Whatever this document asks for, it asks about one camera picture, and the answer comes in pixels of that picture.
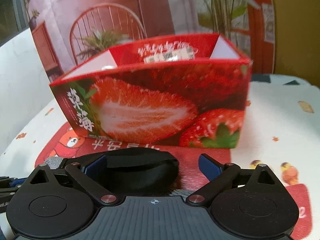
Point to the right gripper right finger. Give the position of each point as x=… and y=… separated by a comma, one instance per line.
x=220, y=176

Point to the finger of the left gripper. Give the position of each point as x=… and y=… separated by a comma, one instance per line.
x=9, y=185

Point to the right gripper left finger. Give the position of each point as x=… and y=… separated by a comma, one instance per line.
x=88, y=172

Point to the black soft cloth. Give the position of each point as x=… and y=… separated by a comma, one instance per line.
x=133, y=170

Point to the living room scene backdrop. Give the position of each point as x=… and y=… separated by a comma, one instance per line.
x=62, y=27

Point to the grey knitted cloth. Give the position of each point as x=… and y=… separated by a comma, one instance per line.
x=54, y=162

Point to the cartoon printed table mat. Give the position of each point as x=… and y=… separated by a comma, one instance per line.
x=281, y=129

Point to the red strawberry cardboard box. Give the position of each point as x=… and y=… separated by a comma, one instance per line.
x=186, y=90

